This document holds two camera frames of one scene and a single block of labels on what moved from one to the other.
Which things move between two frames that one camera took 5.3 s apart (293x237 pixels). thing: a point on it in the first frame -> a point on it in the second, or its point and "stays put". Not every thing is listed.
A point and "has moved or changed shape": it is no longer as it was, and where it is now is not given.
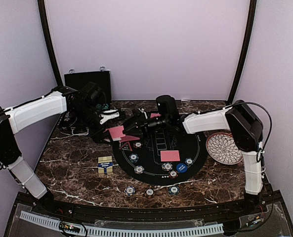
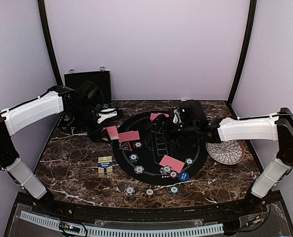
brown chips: x=138 y=144 stays put
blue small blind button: x=181 y=168 -> x=183 y=176
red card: x=154 y=114 stays put
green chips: x=134 y=158 stays put
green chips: x=188 y=161 stays put
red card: x=171 y=155 -> x=176 y=165
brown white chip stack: x=149 y=192 stays put
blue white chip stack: x=129 y=190 stays put
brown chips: x=173 y=174 stays put
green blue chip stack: x=173 y=190 stays put
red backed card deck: x=116 y=133 has moved or changed shape
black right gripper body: x=149 y=125 -> x=175 y=133
